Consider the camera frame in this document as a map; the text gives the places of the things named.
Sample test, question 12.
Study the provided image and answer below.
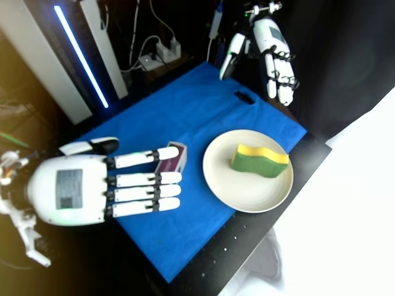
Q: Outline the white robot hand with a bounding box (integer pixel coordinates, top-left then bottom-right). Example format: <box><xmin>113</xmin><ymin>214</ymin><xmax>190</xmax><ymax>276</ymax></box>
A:
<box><xmin>27</xmin><ymin>137</ymin><xmax>188</xmax><ymax>228</ymax></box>
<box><xmin>219</xmin><ymin>17</ymin><xmax>301</xmax><ymax>107</ymax></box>

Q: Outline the maroon small box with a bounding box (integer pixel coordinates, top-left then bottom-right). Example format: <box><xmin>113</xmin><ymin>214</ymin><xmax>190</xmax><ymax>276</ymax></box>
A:
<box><xmin>154</xmin><ymin>141</ymin><xmax>188</xmax><ymax>173</ymax></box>

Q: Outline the yellow and green sponge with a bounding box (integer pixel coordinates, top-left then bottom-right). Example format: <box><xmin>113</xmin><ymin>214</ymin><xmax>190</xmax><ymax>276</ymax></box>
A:
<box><xmin>231</xmin><ymin>143</ymin><xmax>290</xmax><ymax>180</ymax></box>

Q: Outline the cream round plate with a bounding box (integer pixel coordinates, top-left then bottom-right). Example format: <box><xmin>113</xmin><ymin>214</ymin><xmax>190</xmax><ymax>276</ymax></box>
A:
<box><xmin>202</xmin><ymin>129</ymin><xmax>294</xmax><ymax>213</ymax></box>

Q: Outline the white hanging charger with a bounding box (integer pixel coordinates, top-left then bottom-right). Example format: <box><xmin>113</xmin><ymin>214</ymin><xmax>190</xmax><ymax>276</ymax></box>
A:
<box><xmin>209</xmin><ymin>1</ymin><xmax>225</xmax><ymax>40</ymax></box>

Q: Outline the white power strip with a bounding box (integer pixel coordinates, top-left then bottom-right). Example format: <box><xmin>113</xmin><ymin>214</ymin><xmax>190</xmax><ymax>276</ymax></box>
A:
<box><xmin>155</xmin><ymin>36</ymin><xmax>183</xmax><ymax>63</ymax></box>

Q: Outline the white square adapter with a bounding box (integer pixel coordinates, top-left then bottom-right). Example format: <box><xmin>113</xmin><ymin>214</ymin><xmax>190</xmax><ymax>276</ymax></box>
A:
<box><xmin>138</xmin><ymin>54</ymin><xmax>163</xmax><ymax>70</ymax></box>

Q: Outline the white tower with blue light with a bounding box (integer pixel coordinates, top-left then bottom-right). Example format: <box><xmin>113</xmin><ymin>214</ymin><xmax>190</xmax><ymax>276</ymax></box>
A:
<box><xmin>0</xmin><ymin>0</ymin><xmax>129</xmax><ymax>126</ymax></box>

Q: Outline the blue cloth mat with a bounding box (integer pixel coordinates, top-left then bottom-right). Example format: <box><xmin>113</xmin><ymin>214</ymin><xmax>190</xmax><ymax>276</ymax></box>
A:
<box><xmin>69</xmin><ymin>61</ymin><xmax>309</xmax><ymax>284</ymax></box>

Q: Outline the white power cable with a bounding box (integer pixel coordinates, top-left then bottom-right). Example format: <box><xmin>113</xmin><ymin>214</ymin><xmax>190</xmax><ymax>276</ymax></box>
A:
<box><xmin>120</xmin><ymin>0</ymin><xmax>161</xmax><ymax>73</ymax></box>

